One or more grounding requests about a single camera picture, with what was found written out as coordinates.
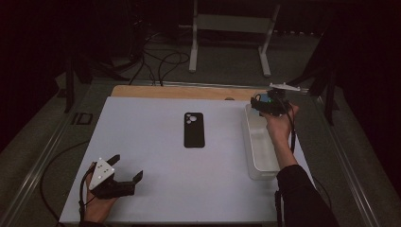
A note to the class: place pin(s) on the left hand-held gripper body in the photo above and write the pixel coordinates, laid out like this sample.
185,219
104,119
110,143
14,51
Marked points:
110,188

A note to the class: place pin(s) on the person's left hand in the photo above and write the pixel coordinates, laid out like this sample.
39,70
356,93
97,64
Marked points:
96,209

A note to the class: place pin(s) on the white table board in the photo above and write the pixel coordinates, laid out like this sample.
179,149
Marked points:
195,183

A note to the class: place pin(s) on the black tripod stand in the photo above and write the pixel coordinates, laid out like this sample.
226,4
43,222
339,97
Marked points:
69,85
329,91

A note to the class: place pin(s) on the wooden table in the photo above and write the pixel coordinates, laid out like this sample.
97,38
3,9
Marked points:
189,93

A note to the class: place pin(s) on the black phone case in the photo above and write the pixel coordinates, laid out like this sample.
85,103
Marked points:
194,132

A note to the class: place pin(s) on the white metal stand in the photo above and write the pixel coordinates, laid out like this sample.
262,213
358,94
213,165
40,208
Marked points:
233,23

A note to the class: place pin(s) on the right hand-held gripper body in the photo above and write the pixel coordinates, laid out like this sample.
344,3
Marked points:
275,104

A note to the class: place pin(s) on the white plastic tray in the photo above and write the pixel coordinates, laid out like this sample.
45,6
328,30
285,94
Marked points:
261,157

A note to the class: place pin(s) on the metal floor rail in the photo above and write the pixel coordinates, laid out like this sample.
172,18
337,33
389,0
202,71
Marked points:
34,170
350,170

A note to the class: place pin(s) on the person's right hand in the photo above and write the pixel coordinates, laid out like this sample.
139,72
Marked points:
280,126

